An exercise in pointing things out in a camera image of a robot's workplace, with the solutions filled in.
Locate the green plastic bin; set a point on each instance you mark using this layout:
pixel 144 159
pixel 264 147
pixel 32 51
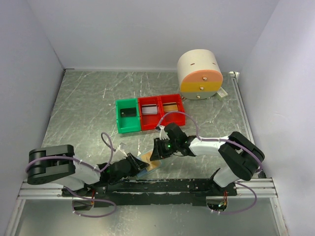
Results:
pixel 129 124

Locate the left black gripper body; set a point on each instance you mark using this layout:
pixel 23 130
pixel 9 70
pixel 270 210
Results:
pixel 133 171

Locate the small white tag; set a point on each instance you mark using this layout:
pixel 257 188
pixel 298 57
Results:
pixel 221 93

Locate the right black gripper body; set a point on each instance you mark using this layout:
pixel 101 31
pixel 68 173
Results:
pixel 171 146

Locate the middle red plastic bin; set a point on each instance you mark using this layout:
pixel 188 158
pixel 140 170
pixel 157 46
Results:
pixel 150 122

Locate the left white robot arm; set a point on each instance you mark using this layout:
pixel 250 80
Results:
pixel 59 165

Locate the silver aluminium frame rail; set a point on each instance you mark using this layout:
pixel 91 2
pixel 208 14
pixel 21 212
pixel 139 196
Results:
pixel 263 187

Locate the mint green card holder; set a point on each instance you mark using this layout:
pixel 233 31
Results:
pixel 144 172

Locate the red plastic bin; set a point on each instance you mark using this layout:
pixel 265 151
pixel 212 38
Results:
pixel 150 122
pixel 175 116

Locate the beige cylindrical drawer cabinet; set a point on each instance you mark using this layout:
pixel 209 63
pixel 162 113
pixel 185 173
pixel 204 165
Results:
pixel 199 75

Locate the black card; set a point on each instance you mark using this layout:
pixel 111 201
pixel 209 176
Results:
pixel 128 112

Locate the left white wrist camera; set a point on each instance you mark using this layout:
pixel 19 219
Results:
pixel 120 152

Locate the right red plastic bin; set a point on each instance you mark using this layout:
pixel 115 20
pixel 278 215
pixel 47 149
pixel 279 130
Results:
pixel 175 116

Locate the white magnetic stripe card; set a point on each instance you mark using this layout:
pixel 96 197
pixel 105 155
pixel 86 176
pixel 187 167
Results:
pixel 149 109

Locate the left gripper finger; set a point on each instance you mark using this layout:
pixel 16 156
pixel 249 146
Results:
pixel 136 165
pixel 143 165

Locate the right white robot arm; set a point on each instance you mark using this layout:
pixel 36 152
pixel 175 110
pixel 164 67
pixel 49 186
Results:
pixel 242 157

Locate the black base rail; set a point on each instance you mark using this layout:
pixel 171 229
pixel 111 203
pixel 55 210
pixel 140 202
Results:
pixel 140 192

